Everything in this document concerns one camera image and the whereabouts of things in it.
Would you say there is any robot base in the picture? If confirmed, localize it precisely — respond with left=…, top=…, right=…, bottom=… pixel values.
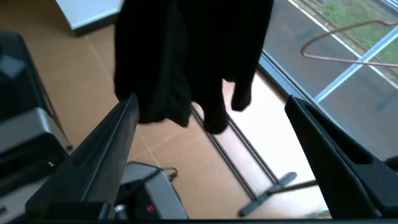
left=0, top=30, right=190, bottom=220

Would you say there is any pink clothes hanger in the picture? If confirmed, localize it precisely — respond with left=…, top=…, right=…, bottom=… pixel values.
left=300, top=19, right=398, bottom=68

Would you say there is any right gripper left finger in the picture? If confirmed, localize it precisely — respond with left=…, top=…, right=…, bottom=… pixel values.
left=24, top=92, right=141, bottom=219

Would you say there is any black garment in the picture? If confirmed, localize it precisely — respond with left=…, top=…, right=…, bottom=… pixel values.
left=113, top=0, right=275, bottom=135

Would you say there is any black clothes rack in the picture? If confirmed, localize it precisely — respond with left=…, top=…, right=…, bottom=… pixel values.
left=189, top=104, right=318, bottom=218

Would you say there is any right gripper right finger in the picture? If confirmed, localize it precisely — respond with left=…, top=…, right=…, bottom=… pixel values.
left=284, top=94, right=398, bottom=219

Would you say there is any window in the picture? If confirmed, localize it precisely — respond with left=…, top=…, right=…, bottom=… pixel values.
left=257, top=0, right=398, bottom=162

